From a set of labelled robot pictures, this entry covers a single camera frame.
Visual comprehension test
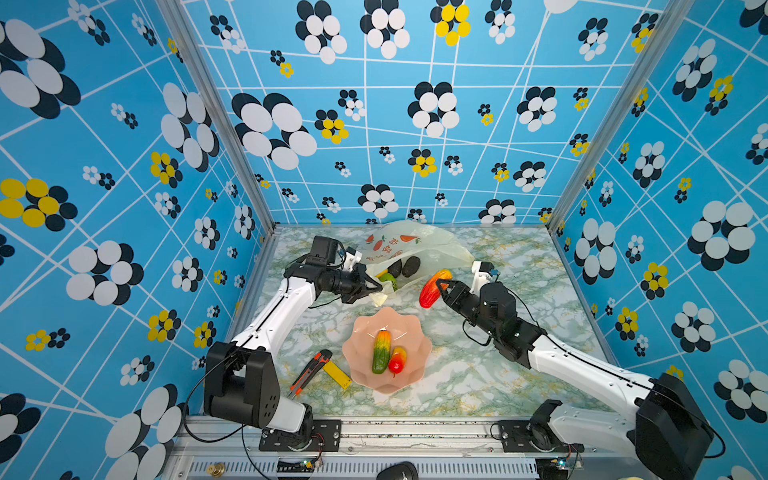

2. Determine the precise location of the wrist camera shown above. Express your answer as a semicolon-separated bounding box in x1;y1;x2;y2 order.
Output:
470;261;498;295
305;236;366;273

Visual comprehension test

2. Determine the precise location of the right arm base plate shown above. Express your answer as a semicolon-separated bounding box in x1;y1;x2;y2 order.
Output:
490;420;585;455

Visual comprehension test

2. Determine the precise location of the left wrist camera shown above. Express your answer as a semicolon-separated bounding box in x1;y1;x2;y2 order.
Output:
305;236;366;273

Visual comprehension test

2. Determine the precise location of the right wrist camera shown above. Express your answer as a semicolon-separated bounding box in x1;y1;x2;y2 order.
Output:
470;261;498;295

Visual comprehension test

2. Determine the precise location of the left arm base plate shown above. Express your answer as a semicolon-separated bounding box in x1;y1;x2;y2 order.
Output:
259;419;342;453

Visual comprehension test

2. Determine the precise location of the green orange papaya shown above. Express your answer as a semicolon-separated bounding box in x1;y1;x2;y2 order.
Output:
371;329;392;374

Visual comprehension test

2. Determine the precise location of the black round knob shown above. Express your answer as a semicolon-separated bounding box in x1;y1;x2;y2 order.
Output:
376;461;419;480

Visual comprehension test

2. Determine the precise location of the translucent printed plastic bag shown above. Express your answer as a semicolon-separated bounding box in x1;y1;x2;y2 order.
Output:
355;220;475;297

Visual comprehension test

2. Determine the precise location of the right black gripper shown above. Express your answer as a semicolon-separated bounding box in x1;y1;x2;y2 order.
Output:
438;277;502;343

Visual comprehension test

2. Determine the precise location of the green lime fruit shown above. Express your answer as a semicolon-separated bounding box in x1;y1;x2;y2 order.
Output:
378;273;398;291

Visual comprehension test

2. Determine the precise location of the red black utility knife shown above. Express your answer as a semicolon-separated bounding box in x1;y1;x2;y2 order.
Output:
288;349;332;399

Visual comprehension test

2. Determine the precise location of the orange peach fruit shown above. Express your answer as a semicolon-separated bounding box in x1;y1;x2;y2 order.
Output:
419;269;453;309

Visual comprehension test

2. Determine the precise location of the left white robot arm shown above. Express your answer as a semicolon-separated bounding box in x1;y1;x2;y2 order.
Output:
203;236;382;441

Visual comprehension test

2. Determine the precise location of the red yellow mango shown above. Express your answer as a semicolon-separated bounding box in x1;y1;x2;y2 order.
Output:
388;346;407;376

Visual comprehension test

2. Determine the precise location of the yellow rectangular block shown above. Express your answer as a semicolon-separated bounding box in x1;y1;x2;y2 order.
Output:
323;360;352;390

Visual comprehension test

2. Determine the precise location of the pink scalloped plate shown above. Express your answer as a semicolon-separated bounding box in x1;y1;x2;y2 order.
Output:
342;307;432;394

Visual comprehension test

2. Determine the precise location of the aluminium front rail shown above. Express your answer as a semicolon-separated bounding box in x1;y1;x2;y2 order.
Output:
161;417;654;479

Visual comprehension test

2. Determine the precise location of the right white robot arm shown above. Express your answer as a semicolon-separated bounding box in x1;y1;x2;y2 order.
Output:
435;262;718;479

